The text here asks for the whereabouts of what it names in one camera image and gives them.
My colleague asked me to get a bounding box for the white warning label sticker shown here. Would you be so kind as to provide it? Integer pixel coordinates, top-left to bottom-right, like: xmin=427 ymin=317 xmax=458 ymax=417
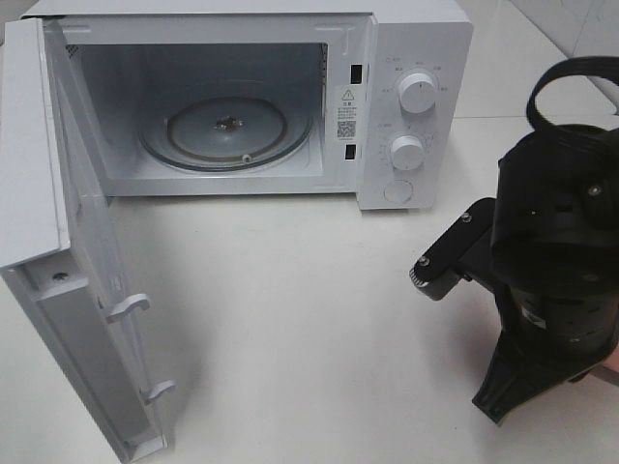
xmin=334 ymin=85 xmax=360 ymax=140

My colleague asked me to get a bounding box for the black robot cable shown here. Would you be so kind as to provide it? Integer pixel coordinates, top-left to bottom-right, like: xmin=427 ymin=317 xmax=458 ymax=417
xmin=525 ymin=56 xmax=619 ymax=139

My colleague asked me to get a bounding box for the white lower microwave knob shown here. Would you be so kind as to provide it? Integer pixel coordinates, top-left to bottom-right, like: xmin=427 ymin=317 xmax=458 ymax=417
xmin=390 ymin=135 xmax=426 ymax=171

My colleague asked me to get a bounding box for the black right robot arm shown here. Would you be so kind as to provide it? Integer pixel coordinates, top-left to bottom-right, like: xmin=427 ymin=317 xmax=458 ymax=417
xmin=474 ymin=126 xmax=618 ymax=423

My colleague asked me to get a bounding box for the white microwave door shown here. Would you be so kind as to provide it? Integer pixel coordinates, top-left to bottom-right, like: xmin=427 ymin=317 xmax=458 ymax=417
xmin=1 ymin=17 xmax=175 ymax=463

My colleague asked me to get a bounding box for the glass microwave turntable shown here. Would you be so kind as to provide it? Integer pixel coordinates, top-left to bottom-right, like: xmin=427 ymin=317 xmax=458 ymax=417
xmin=139 ymin=80 xmax=315 ymax=173

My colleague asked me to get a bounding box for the white microwave oven body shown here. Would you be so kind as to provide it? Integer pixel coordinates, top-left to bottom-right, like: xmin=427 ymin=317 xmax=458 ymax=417
xmin=27 ymin=1 xmax=473 ymax=210

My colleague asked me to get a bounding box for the round white door button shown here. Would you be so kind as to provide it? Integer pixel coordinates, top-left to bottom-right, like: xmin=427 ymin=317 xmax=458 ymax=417
xmin=383 ymin=180 xmax=414 ymax=204

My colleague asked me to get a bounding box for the pink round plate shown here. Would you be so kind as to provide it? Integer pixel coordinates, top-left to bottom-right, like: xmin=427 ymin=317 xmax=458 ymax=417
xmin=597 ymin=348 xmax=619 ymax=387

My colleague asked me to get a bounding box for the white microwave knob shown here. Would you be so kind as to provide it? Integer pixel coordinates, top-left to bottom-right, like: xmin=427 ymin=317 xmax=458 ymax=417
xmin=390 ymin=135 xmax=426 ymax=171
xmin=398 ymin=71 xmax=437 ymax=114

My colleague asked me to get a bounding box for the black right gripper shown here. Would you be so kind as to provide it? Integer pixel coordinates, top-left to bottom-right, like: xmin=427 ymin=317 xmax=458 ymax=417
xmin=472 ymin=285 xmax=618 ymax=425

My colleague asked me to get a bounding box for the white upper microwave knob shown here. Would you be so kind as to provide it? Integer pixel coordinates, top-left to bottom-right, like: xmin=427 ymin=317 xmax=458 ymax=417
xmin=398 ymin=71 xmax=437 ymax=114

